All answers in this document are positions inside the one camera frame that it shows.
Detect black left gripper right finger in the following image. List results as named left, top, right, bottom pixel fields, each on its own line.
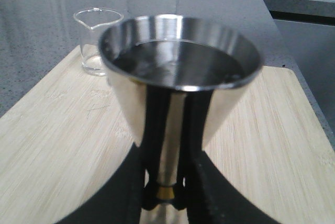
left=187, top=150, right=283, bottom=224

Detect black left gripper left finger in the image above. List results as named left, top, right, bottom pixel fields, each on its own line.
left=56, top=141, right=147, bottom=224

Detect silver double jigger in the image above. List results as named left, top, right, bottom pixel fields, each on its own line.
left=98, top=14, right=264, bottom=218

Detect small glass beaker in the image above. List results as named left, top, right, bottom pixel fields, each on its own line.
left=73, top=7, right=124, bottom=76

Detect wooden cutting board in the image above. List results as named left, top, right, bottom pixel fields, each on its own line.
left=1, top=48, right=334, bottom=223

